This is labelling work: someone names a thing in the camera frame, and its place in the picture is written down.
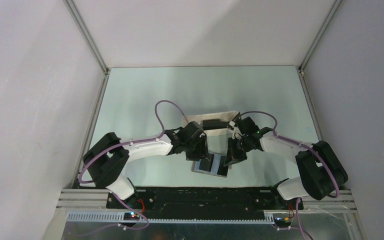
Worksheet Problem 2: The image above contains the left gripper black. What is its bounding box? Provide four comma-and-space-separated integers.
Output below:
183, 134, 211, 162

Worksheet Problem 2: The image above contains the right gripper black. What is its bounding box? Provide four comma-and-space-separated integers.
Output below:
224, 136, 252, 167

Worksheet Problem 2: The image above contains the black credit card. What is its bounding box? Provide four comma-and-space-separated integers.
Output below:
216, 154, 229, 177
198, 158, 213, 172

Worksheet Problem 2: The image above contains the beige card holder wallet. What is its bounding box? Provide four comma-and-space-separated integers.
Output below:
191, 153, 229, 178

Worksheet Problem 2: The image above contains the white plastic tray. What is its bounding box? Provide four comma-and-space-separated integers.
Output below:
182, 111, 240, 137

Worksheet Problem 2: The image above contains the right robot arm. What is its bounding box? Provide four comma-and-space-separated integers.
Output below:
223, 116, 349, 209

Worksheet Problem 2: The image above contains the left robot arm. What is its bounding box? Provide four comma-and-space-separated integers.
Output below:
78, 121, 209, 208

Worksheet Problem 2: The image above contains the black credit cards stack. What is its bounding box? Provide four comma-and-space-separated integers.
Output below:
202, 119, 229, 131

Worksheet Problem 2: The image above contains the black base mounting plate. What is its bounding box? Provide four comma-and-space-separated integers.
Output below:
126, 186, 304, 221

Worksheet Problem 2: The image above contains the right circuit board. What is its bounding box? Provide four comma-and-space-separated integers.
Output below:
274, 217, 293, 222

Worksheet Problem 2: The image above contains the circuit board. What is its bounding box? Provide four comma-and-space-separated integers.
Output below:
123, 212, 141, 221
274, 217, 293, 222

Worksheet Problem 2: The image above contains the left circuit board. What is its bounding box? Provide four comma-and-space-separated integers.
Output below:
123, 212, 141, 221

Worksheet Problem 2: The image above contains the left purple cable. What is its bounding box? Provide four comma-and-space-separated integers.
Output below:
77, 99, 190, 231

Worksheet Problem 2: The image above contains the aluminium frame rail front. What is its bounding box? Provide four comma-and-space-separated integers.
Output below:
56, 189, 358, 224

